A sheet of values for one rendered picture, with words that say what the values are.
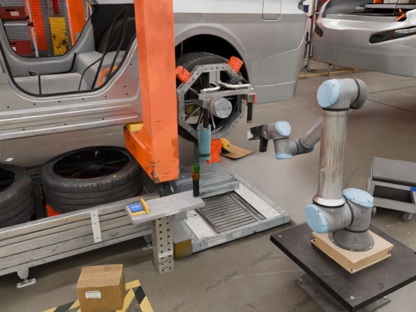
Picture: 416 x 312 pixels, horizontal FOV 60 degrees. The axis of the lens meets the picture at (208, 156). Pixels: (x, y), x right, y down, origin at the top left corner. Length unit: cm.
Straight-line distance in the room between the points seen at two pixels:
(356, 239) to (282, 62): 160
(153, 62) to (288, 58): 142
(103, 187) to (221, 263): 88
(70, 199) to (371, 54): 353
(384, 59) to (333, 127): 291
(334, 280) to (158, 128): 120
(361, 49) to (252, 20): 206
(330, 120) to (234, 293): 111
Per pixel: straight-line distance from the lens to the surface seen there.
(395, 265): 213
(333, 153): 173
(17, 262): 237
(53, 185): 243
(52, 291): 238
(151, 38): 196
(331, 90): 164
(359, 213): 194
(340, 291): 188
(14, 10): 594
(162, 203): 212
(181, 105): 254
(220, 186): 291
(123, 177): 237
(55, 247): 234
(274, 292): 223
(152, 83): 199
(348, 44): 474
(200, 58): 258
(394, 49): 451
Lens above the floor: 153
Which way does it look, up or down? 23 degrees down
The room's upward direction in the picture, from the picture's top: straight up
